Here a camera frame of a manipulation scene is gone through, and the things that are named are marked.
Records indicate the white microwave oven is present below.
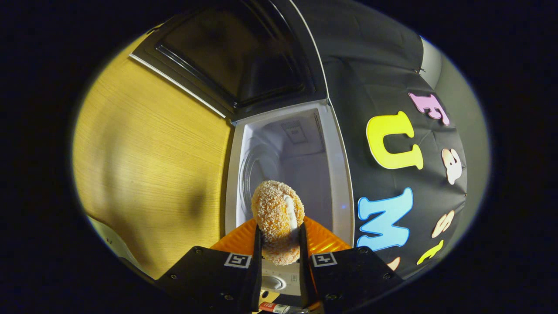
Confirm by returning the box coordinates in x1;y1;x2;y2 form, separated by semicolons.
129;0;354;306

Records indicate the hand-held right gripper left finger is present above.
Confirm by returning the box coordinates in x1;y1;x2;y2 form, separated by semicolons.
155;218;263;314

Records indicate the breaded fried food patty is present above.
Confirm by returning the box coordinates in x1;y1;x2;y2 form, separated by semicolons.
251;180;305;266

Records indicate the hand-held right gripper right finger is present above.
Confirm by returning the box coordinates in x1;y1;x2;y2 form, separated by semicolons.
298;217;405;314

